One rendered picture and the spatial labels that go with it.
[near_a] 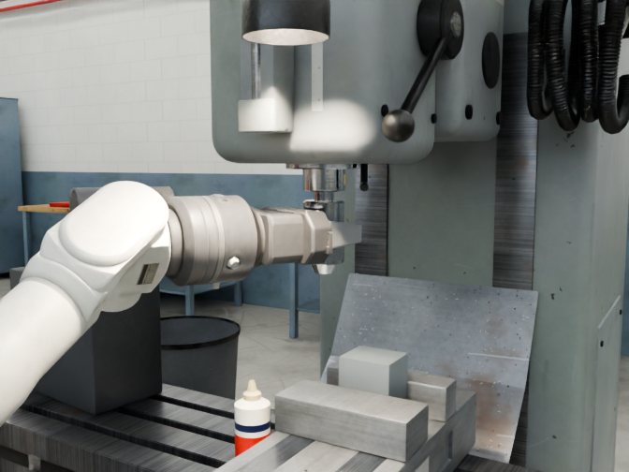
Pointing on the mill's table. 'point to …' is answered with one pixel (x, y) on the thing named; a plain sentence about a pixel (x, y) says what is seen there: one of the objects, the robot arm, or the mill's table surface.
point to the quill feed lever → (431, 42)
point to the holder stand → (109, 359)
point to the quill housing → (330, 89)
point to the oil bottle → (251, 419)
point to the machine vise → (272, 449)
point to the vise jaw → (353, 419)
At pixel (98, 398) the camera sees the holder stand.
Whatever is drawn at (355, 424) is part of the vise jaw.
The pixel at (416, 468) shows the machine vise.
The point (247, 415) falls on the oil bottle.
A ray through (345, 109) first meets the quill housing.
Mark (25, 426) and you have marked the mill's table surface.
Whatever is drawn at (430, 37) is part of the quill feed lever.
